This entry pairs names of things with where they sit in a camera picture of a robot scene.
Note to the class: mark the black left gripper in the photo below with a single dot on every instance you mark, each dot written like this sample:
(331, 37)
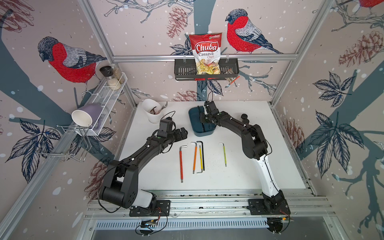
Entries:
(179, 137)

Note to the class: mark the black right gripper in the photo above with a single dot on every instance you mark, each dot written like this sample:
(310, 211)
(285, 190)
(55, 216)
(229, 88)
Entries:
(201, 118)

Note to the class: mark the red handled hex key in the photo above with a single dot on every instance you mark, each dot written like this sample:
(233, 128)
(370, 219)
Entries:
(181, 162)

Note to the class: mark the orange handled hex key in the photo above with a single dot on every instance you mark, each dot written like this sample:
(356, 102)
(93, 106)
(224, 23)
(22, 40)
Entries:
(195, 156)

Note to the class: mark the green handled hex key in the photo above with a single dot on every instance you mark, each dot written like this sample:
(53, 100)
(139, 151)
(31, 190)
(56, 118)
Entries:
(224, 153)

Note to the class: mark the large black hex key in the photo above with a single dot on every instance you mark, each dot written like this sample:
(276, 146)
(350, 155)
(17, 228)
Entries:
(202, 145)

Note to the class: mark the yellow handled hex key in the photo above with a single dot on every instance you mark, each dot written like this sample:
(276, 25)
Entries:
(201, 160)

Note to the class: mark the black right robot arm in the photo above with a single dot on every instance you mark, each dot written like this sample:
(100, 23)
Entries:
(255, 147)

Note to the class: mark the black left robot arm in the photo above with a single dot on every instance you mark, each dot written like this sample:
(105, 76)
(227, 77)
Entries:
(121, 180)

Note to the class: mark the teal plastic storage box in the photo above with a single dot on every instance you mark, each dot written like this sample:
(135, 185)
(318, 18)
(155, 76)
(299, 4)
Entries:
(200, 129)

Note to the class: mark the white ceramic utensil cup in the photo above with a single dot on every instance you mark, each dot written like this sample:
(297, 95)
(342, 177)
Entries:
(152, 110)

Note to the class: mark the red Chuba chips bag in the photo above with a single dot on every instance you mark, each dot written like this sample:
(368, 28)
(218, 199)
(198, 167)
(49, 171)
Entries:
(207, 51)

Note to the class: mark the clear glass jar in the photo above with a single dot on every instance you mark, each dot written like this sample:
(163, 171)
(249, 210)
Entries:
(117, 73)

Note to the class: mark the black lid spice jar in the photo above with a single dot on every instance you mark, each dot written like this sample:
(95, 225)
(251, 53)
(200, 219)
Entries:
(112, 82)

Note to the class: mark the purple cup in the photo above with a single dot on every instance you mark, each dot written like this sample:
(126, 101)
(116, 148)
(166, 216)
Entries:
(87, 115)

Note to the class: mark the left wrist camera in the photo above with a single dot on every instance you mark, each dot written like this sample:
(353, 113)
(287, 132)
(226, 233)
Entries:
(166, 128)

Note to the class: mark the black wire wall basket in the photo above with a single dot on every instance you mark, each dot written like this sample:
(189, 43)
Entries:
(188, 70)

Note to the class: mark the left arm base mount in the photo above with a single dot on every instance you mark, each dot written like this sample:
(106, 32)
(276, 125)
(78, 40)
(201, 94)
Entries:
(155, 209)

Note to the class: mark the white wire wall shelf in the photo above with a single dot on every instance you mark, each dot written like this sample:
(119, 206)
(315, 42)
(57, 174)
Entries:
(107, 98)

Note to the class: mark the chrome wire cup holder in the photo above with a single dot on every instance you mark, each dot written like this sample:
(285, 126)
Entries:
(66, 143)

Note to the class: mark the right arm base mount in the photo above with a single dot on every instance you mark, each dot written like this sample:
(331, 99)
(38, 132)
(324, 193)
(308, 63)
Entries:
(260, 207)

